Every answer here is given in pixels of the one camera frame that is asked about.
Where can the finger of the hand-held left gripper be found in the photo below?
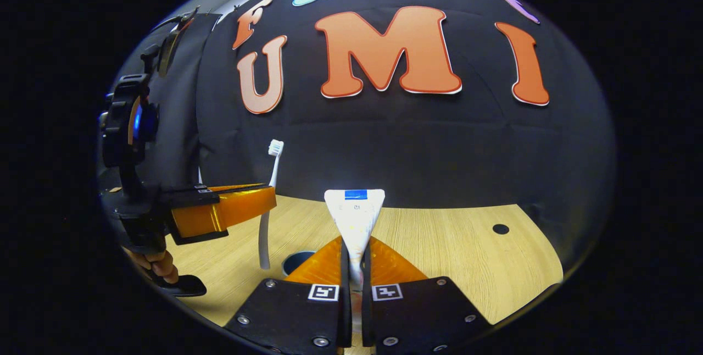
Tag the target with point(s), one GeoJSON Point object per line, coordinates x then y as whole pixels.
{"type": "Point", "coordinates": [219, 212]}
{"type": "Point", "coordinates": [236, 187]}

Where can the white toothbrush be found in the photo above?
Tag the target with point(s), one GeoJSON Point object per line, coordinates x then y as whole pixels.
{"type": "Point", "coordinates": [265, 234]}

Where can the white toothpaste tube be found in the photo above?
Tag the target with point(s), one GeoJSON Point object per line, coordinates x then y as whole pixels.
{"type": "Point", "coordinates": [355, 217]}

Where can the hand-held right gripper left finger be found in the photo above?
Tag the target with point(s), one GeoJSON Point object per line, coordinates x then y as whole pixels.
{"type": "Point", "coordinates": [345, 289]}

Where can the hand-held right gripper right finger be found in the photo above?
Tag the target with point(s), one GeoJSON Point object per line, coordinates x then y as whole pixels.
{"type": "Point", "coordinates": [367, 311]}

